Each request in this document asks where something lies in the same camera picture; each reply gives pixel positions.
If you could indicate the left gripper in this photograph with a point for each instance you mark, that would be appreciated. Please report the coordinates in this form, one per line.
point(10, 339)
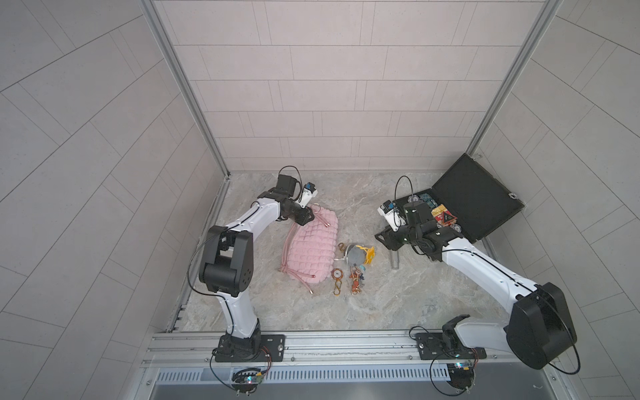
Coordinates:
point(302, 216)

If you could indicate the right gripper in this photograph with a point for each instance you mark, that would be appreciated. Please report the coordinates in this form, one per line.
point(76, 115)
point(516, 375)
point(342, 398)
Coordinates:
point(387, 237)

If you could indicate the pink quilted bag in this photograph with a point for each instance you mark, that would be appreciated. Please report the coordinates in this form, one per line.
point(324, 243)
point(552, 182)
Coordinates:
point(309, 250)

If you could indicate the grey yellow plush keychain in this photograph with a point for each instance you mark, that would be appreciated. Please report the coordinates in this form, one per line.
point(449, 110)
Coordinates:
point(356, 258)

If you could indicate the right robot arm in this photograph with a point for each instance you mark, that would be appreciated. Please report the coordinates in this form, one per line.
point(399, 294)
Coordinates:
point(539, 326)

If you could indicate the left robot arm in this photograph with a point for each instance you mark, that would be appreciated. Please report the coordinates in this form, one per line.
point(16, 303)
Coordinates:
point(227, 264)

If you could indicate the silver metal cylinder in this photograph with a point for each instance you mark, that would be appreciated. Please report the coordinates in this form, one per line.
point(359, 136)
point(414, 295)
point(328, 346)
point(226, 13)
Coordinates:
point(394, 260)

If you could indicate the small tape roll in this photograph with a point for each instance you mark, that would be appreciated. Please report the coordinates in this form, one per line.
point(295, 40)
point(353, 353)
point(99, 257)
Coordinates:
point(337, 274)

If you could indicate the black open case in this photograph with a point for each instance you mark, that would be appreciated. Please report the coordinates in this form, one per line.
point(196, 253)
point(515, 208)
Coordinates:
point(475, 199)

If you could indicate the right circuit board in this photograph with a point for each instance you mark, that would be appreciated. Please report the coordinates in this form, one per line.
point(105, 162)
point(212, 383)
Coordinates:
point(461, 377)

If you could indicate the circuit board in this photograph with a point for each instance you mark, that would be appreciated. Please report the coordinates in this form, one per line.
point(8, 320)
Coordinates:
point(461, 377)
point(248, 379)

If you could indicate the left circuit board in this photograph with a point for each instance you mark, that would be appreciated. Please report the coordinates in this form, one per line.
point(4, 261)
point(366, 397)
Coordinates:
point(248, 379)

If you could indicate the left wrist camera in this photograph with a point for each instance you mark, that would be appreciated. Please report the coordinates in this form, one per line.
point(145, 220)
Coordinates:
point(308, 193)

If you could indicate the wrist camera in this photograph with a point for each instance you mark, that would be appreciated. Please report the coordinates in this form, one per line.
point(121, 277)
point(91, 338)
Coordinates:
point(308, 193)
point(389, 211)

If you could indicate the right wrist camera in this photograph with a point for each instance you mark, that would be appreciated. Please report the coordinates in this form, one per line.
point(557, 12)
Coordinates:
point(389, 211)

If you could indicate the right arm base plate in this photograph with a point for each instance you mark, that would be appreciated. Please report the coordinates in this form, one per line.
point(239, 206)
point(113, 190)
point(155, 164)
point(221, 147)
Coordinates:
point(444, 344)

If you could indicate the aluminium rail frame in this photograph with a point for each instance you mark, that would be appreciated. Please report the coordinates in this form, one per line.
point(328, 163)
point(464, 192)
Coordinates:
point(333, 365)

